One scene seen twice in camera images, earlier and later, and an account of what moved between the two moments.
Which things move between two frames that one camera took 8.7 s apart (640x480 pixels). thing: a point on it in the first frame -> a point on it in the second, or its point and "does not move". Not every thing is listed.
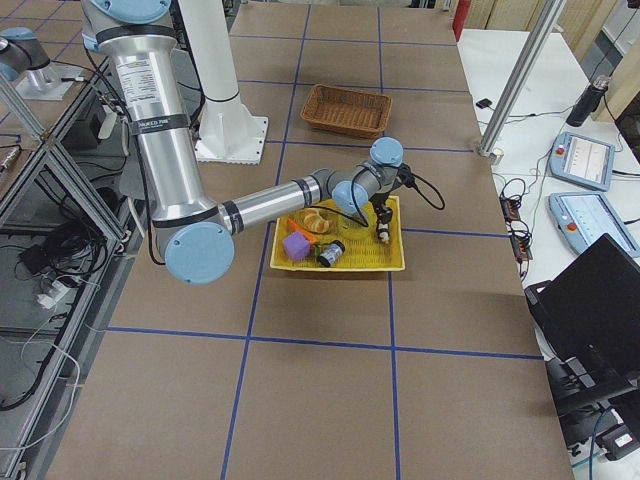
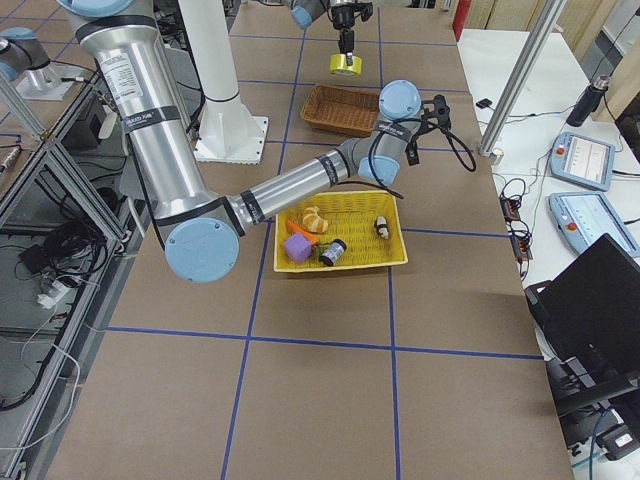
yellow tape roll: (356, 227) -> (339, 65)
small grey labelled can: (330, 253) does not move
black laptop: (588, 321) does not move
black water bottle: (589, 102) does not move
